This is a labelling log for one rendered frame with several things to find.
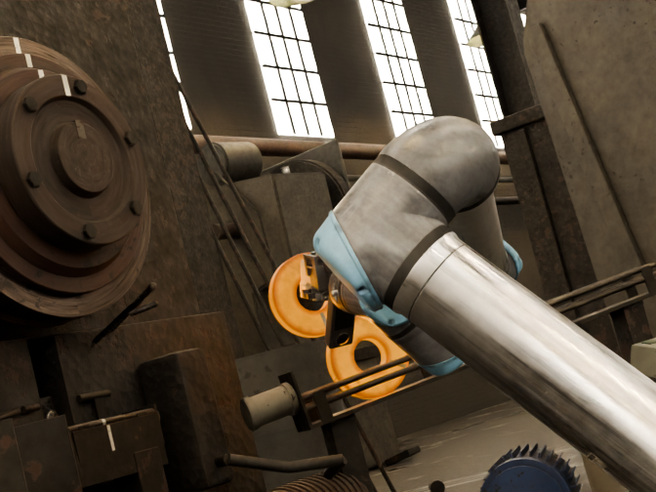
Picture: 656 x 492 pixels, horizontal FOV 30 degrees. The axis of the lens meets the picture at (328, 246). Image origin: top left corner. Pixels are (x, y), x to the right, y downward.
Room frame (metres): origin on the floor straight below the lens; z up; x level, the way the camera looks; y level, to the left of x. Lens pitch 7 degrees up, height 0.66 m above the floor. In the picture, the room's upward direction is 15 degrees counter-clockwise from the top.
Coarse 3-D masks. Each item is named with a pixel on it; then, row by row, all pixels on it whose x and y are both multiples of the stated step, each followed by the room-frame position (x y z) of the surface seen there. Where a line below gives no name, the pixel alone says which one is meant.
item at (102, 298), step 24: (0, 48) 1.89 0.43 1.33; (24, 48) 1.94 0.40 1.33; (48, 48) 1.98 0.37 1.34; (144, 216) 2.10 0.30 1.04; (144, 240) 2.09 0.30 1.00; (0, 288) 1.80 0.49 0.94; (24, 288) 1.84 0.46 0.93; (120, 288) 2.01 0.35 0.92; (24, 312) 1.88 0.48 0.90; (48, 312) 1.87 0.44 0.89; (72, 312) 1.91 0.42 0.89
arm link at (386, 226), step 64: (384, 192) 1.38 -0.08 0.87; (320, 256) 1.42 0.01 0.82; (384, 256) 1.37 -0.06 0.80; (448, 256) 1.37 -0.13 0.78; (448, 320) 1.36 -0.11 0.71; (512, 320) 1.34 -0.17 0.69; (512, 384) 1.35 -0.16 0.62; (576, 384) 1.32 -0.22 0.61; (640, 384) 1.33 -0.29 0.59; (576, 448) 1.36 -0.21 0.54; (640, 448) 1.30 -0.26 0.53
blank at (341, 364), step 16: (368, 320) 2.24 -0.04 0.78; (368, 336) 2.24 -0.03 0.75; (384, 336) 2.25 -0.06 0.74; (336, 352) 2.21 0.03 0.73; (352, 352) 2.22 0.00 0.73; (384, 352) 2.26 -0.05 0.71; (400, 352) 2.26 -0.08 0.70; (336, 368) 2.21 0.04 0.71; (352, 368) 2.22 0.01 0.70; (400, 368) 2.25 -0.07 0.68; (352, 384) 2.22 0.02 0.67; (384, 384) 2.24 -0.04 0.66
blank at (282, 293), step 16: (288, 272) 2.20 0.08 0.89; (272, 288) 2.19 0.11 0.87; (288, 288) 2.19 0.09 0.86; (272, 304) 2.19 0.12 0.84; (288, 304) 2.19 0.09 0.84; (288, 320) 2.19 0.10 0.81; (304, 320) 2.20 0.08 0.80; (320, 320) 2.21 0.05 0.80; (304, 336) 2.21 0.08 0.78; (320, 336) 2.23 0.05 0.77
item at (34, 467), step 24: (0, 432) 1.24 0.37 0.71; (24, 432) 1.50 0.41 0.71; (48, 432) 1.50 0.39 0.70; (0, 456) 1.24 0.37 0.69; (24, 456) 1.50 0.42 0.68; (48, 456) 1.50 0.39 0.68; (72, 456) 1.50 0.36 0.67; (0, 480) 1.24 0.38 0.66; (24, 480) 1.24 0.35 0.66; (48, 480) 1.50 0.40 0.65; (72, 480) 1.50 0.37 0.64
